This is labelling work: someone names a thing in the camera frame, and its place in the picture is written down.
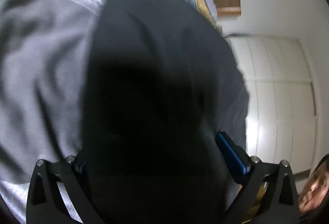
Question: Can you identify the black puffer jacket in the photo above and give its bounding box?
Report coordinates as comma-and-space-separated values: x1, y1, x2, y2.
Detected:
81, 0, 249, 223

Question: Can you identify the person's face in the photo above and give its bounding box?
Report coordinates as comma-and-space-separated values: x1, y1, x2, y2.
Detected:
298, 154, 328, 216

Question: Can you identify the white wardrobe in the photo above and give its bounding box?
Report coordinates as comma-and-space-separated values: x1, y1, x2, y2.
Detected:
227, 36, 317, 174

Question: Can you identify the striped duvet cover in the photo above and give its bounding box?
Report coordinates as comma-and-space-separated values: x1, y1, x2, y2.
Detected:
1, 0, 215, 223

